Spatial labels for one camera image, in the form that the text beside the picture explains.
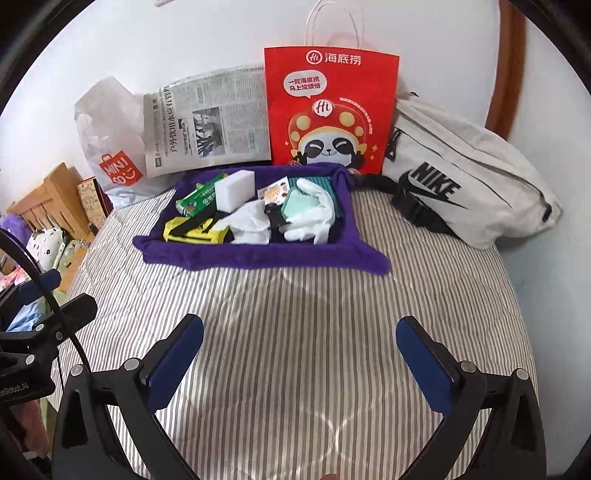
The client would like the light green tissue pack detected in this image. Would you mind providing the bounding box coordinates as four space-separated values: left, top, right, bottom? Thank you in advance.
175 184 205 217

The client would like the dark green wipes pack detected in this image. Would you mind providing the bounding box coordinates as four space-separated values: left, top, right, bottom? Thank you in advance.
175 173 226 217

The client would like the white paper towel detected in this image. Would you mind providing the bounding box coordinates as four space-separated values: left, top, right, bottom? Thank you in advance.
219 200 270 245

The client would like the white sponge block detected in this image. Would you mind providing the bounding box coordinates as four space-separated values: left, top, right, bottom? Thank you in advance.
214 170 256 213

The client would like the fruit pattern sachet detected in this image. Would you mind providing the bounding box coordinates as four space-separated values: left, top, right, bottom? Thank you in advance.
257 177 290 206

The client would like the mint green cloth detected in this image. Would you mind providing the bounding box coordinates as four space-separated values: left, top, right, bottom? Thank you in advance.
281 187 320 223

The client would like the white sock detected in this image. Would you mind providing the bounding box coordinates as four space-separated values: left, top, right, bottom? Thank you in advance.
280 178 336 245

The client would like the brown patterned box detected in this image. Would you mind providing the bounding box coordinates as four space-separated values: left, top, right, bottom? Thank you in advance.
76 177 113 230

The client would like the yellow adidas pouch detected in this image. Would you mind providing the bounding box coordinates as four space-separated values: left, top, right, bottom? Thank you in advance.
163 214 229 245

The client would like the white miniso plastic bag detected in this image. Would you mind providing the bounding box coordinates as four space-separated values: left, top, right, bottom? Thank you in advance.
74 77 176 208

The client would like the newspaper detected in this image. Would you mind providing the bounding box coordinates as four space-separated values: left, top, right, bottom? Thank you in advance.
143 65 270 178

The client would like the purple towel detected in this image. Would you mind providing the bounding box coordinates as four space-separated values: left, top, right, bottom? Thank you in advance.
132 163 391 275

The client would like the grey nike waist bag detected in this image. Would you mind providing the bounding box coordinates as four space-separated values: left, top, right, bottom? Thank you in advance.
355 94 563 249

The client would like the teal ribbed cloth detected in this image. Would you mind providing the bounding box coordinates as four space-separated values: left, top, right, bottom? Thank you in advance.
307 176 342 218

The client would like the red panda paper bag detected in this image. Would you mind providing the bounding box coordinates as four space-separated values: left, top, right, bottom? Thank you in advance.
262 0 401 176

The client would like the black cable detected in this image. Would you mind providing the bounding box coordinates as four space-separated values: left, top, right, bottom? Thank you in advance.
0 227 93 375

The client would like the wooden bed frame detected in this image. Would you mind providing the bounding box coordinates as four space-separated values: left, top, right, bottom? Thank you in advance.
7 163 95 241

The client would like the brown door frame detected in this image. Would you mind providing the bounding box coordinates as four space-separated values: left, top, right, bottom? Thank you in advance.
485 1 527 140

